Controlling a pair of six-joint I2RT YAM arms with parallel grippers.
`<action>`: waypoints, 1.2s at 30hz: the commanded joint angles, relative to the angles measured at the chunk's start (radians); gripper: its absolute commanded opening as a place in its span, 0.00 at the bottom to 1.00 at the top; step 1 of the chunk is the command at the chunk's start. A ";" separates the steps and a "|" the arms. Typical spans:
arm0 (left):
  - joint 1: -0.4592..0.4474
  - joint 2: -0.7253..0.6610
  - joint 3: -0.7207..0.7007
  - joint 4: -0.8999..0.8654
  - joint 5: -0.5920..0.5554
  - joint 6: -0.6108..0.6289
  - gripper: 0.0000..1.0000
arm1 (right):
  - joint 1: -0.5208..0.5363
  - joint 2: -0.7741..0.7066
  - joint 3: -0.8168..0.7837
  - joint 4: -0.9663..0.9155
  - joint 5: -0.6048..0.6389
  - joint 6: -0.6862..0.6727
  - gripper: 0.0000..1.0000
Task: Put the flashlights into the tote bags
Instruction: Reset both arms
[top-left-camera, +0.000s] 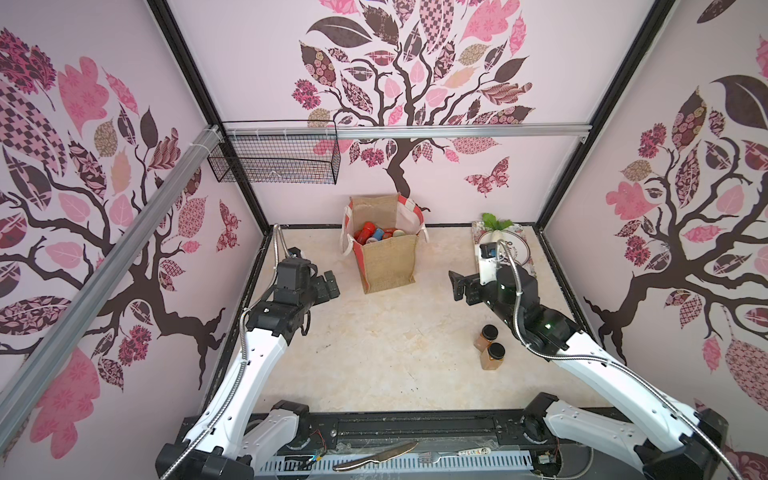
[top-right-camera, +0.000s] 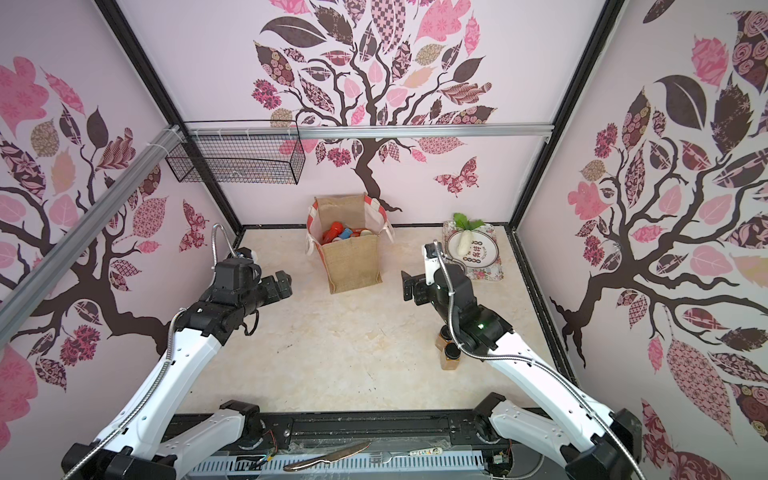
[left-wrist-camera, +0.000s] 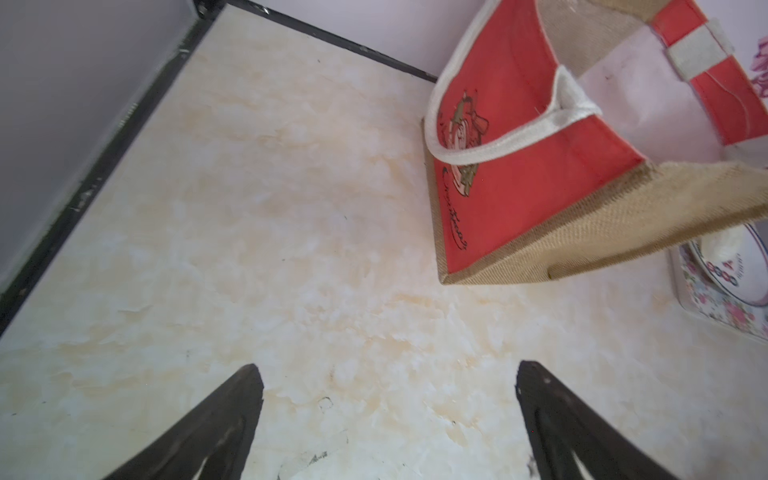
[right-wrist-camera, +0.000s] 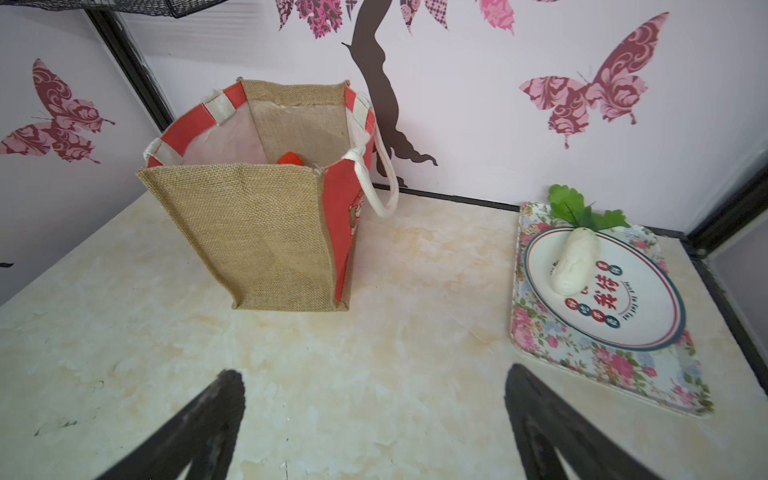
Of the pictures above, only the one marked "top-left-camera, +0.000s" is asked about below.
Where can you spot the table knife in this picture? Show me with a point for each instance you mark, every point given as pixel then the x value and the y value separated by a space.
pixel 377 458

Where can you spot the right flexible metal conduit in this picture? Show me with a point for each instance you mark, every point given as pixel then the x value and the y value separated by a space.
pixel 600 360

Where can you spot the white radish toy green leaves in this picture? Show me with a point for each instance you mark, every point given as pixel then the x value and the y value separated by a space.
pixel 494 227

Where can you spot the flexible metal conduit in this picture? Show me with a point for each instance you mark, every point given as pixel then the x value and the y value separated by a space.
pixel 228 384
pixel 600 360

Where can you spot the back aluminium frame bar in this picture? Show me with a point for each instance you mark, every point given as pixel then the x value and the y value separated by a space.
pixel 407 132

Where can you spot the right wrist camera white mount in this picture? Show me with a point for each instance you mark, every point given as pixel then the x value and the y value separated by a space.
pixel 487 260

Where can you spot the spice jar black lid upper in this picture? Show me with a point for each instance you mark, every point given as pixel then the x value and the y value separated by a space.
pixel 487 336

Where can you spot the left aluminium frame bar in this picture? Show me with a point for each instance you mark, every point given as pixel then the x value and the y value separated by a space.
pixel 23 391

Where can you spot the burlap tote bag red trim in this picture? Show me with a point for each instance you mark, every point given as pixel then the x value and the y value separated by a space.
pixel 389 263

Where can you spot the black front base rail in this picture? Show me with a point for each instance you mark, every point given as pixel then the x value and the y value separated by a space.
pixel 350 431

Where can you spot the floral placemat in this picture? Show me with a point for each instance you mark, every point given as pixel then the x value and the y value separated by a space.
pixel 477 230

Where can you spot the left flexible metal conduit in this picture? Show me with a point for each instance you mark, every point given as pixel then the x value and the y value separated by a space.
pixel 228 384

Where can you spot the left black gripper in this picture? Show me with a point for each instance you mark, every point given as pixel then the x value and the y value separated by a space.
pixel 323 293

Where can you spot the spice jar black lid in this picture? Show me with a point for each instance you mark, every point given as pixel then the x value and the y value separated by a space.
pixel 487 336
pixel 492 356

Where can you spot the black wire wall basket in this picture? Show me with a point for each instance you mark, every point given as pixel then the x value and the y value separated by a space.
pixel 278 151

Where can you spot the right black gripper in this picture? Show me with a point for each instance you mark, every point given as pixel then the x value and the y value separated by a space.
pixel 472 288

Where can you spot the aluminium frame bar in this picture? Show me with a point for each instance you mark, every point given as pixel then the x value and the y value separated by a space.
pixel 23 391
pixel 407 132

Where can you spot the white slotted cable duct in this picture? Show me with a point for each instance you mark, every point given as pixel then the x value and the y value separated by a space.
pixel 306 466

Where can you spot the white patterned plate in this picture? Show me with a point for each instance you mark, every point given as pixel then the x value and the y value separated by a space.
pixel 517 244

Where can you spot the spice jar black lid lower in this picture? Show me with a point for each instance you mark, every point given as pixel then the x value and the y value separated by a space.
pixel 492 356

